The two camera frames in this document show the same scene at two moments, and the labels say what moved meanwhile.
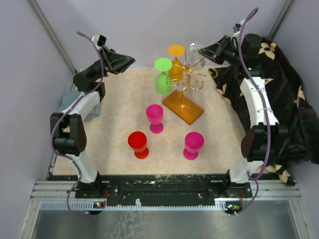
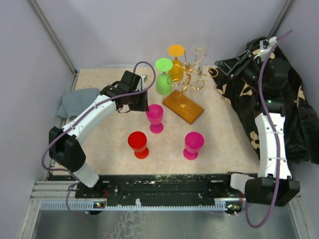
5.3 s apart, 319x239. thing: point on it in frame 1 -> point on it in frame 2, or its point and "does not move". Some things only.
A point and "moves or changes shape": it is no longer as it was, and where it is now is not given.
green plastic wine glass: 163,81 does not move
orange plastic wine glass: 176,74 does not move
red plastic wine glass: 137,142 does not move
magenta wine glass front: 194,141 does not move
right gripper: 215,52 -> 230,66
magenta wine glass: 155,114 does not move
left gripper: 111,59 -> 143,106
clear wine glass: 198,59 moves or changes shape
